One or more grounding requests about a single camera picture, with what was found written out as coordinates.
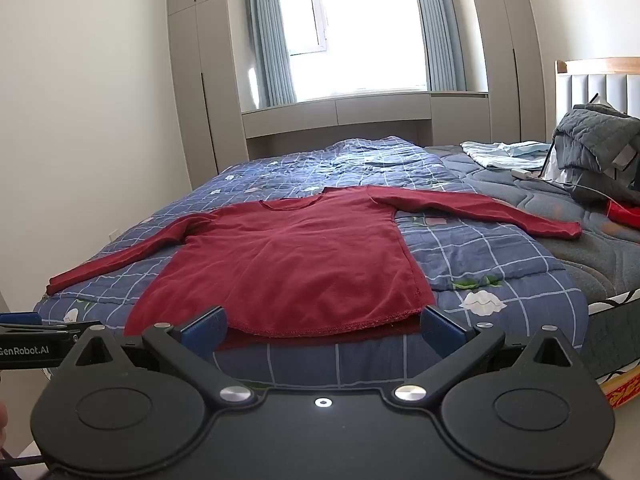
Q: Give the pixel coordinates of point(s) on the grey padded wooden headboard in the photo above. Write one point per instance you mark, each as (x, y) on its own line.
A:
(590, 90)

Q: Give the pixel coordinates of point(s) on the blue checked floral quilt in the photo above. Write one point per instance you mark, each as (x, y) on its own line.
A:
(475, 255)

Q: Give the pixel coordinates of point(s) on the white wall socket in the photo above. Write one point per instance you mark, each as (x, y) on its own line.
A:
(113, 233)

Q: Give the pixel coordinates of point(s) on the beige wardrobe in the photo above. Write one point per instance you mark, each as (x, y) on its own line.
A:
(505, 60)
(200, 85)

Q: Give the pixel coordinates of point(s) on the red yellow patterned box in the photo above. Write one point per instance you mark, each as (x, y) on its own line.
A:
(625, 390)

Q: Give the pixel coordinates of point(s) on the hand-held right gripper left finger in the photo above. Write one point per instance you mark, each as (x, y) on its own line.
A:
(206, 329)

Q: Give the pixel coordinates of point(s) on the beige wooden headboard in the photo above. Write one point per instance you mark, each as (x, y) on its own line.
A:
(350, 120)

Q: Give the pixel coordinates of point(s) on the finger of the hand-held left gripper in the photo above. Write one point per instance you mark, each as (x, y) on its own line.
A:
(20, 318)

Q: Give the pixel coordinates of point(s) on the grey quilted blanket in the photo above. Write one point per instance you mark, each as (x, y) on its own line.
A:
(590, 135)

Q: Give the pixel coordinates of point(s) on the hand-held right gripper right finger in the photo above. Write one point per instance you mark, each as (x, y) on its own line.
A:
(441, 331)

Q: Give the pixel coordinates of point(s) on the window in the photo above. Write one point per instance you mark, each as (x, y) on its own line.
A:
(370, 35)

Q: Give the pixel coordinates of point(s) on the red cloth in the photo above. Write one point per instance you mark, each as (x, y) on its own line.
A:
(625, 215)

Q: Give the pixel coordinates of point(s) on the blue-grey curtain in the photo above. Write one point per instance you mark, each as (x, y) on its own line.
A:
(270, 35)
(440, 35)

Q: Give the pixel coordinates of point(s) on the light blue striped cloth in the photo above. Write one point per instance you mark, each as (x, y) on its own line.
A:
(500, 155)

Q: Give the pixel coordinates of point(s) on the red long-sleeve shirt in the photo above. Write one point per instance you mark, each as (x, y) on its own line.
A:
(300, 260)

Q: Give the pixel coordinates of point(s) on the white power adapter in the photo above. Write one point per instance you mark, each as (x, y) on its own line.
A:
(522, 173)

